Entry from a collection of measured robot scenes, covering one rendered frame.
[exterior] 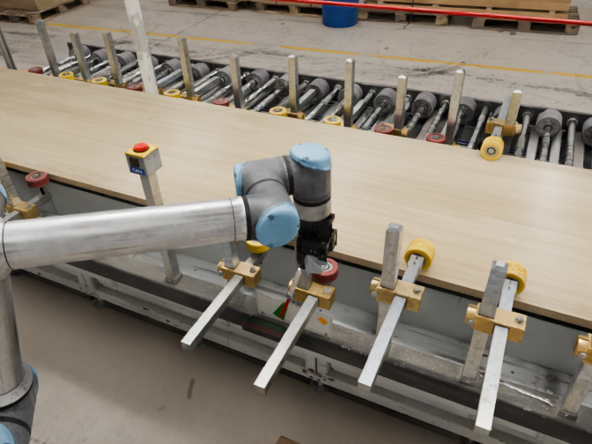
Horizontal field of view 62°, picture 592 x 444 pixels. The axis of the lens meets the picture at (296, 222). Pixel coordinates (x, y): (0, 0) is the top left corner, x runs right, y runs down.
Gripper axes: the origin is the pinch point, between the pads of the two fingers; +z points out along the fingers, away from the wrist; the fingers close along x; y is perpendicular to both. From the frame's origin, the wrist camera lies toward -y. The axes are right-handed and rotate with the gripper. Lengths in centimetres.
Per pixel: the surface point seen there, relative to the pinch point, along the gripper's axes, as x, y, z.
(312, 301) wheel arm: 3.3, -0.1, 14.7
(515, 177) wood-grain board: 87, 45, 11
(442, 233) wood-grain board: 44, 28, 11
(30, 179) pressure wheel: 16, -126, 10
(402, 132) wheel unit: 115, -5, 15
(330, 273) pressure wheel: 11.7, 2.2, 10.0
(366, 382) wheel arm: -22.9, 24.5, 4.7
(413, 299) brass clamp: 5.3, 27.7, 4.5
